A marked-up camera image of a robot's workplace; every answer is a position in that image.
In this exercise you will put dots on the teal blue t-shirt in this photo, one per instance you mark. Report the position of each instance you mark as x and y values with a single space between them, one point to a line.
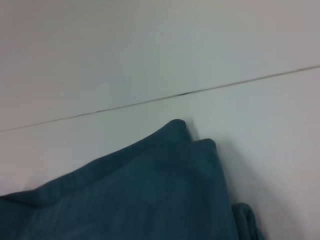
137 195

